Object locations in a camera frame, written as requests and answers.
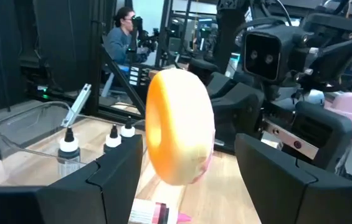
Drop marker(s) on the pink frosted toy donut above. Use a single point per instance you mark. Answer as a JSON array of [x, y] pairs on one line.
[[182, 124]]

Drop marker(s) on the silver aluminium extrusion piece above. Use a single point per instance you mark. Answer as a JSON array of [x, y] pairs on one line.
[[77, 104]]

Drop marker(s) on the black food colouring bottle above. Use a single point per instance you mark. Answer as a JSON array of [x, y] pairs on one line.
[[68, 146], [113, 141], [128, 132]]

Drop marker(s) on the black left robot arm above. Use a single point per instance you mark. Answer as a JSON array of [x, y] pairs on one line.
[[334, 46]]

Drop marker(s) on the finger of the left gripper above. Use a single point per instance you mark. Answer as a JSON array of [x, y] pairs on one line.
[[322, 133], [238, 115]]

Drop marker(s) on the person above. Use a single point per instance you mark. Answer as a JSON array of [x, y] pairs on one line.
[[118, 43]]

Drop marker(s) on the black handheld device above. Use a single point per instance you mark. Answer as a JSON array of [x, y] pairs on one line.
[[144, 34]]

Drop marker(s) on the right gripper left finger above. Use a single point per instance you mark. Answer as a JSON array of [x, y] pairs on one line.
[[69, 202]]

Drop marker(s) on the pink food colouring bottle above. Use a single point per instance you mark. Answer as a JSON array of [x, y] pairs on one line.
[[144, 214]]

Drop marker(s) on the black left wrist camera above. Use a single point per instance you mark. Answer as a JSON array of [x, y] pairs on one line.
[[263, 56]]

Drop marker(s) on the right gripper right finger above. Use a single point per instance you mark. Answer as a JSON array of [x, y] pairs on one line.
[[303, 199]]

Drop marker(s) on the clear plastic bin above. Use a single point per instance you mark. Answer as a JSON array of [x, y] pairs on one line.
[[23, 133]]

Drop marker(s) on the black aluminium table frame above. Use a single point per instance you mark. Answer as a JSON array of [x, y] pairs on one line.
[[122, 84]]

